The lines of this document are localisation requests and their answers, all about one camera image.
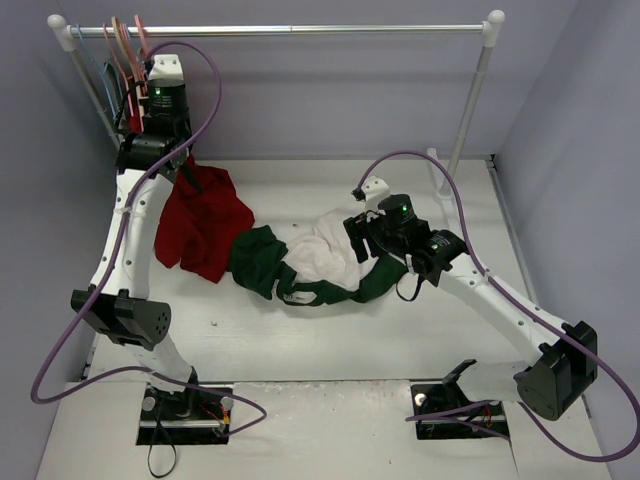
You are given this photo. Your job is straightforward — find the white green raglan t shirt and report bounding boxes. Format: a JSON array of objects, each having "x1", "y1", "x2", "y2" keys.
[{"x1": 227, "y1": 204, "x2": 407, "y2": 307}]

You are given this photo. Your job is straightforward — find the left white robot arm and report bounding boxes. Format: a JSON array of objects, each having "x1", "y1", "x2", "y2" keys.
[{"x1": 71, "y1": 79, "x2": 200, "y2": 420}]

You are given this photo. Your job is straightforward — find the red t shirt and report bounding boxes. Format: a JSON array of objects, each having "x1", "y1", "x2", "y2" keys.
[{"x1": 154, "y1": 156, "x2": 255, "y2": 283}]

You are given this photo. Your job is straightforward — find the beige wooden hanger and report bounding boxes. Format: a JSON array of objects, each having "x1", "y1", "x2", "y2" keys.
[{"x1": 111, "y1": 16, "x2": 142, "y2": 82}]

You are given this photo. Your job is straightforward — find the blue plastic hanger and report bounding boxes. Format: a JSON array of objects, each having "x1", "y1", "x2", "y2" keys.
[{"x1": 75, "y1": 24, "x2": 116, "y2": 118}]

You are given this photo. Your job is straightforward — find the white metal clothes rack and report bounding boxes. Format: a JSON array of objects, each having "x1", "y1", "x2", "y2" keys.
[{"x1": 46, "y1": 11, "x2": 507, "y2": 201}]

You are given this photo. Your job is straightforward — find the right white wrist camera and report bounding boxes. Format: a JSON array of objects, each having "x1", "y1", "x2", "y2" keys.
[{"x1": 351, "y1": 176, "x2": 391, "y2": 211}]

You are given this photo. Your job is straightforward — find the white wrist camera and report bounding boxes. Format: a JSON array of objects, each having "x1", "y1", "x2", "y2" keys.
[
  {"x1": 147, "y1": 54, "x2": 184, "y2": 81},
  {"x1": 351, "y1": 176, "x2": 391, "y2": 211}
]

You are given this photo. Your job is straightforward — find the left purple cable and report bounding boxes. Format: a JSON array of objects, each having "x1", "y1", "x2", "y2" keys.
[{"x1": 30, "y1": 41, "x2": 269, "y2": 441}]

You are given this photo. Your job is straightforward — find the purple cable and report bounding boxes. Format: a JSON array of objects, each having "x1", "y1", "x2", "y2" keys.
[
  {"x1": 359, "y1": 150, "x2": 640, "y2": 462},
  {"x1": 30, "y1": 41, "x2": 269, "y2": 441}
]

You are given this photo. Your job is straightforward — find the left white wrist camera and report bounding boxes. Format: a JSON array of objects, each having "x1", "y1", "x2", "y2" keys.
[{"x1": 147, "y1": 54, "x2": 184, "y2": 81}]

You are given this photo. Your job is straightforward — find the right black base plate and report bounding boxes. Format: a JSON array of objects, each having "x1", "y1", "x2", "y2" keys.
[{"x1": 410, "y1": 382, "x2": 510, "y2": 441}]

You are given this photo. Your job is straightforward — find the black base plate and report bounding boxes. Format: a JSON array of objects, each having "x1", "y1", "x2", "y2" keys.
[
  {"x1": 136, "y1": 384, "x2": 233, "y2": 446},
  {"x1": 410, "y1": 382, "x2": 510, "y2": 441}
]

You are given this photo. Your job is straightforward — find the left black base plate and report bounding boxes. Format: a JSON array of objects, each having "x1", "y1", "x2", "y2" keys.
[{"x1": 136, "y1": 384, "x2": 233, "y2": 446}]

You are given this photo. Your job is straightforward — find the black loop cable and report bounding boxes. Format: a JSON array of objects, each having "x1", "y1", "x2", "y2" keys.
[{"x1": 144, "y1": 404, "x2": 176, "y2": 479}]

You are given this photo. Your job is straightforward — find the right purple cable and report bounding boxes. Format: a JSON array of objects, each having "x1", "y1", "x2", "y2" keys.
[{"x1": 359, "y1": 150, "x2": 640, "y2": 462}]

